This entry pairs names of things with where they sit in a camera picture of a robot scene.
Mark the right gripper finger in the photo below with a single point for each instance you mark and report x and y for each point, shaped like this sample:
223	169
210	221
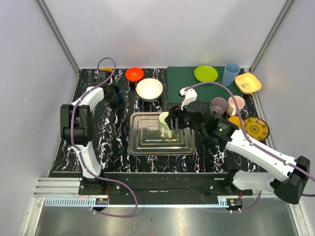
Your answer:
171	122
174	111

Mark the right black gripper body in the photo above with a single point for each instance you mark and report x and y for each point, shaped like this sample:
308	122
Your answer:
184	121

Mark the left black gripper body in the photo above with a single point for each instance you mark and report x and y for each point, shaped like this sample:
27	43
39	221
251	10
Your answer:
111	93

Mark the light green mug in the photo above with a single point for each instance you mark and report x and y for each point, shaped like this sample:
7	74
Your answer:
163	126

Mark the dark blue mug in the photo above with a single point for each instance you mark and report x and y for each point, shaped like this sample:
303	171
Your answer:
118	94

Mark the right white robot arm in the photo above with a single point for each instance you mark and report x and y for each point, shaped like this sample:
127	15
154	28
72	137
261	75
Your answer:
285	176

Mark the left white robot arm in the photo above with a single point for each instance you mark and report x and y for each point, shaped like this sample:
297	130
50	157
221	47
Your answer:
77	128

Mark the blue mug yellow inside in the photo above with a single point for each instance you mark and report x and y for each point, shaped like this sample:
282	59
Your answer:
108	69

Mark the pink mug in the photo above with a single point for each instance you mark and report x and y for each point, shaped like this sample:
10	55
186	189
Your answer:
235	105

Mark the translucent purple cup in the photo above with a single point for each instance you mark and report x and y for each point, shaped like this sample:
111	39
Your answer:
218	106

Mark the silver metal tray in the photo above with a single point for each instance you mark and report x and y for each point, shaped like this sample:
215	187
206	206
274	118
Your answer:
145	138

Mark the orange red bowl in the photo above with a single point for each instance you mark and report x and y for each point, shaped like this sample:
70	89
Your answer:
134	74

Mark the white ceramic bowl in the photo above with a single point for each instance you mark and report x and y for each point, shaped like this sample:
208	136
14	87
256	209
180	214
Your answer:
149	90

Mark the small yellow bowl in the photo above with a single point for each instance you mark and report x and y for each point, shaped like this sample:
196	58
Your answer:
237	121

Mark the lime green plate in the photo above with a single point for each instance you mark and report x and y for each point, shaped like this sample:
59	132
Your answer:
206	73

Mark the light blue tumbler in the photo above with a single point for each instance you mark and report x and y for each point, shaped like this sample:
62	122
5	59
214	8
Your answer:
231	71

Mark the yellow square dish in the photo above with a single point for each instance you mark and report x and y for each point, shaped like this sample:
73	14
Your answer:
247	83

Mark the black gold patterned plate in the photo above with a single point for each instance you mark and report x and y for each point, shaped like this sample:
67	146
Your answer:
257	128

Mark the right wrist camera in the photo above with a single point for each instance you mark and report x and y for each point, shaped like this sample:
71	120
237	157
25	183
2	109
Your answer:
188	96

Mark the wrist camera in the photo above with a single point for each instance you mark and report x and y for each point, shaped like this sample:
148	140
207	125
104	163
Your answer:
188	96
102	76

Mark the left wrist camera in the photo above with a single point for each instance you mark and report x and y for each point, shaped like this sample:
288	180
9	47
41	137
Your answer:
102	76

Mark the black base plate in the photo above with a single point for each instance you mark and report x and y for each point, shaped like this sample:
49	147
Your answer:
161	188

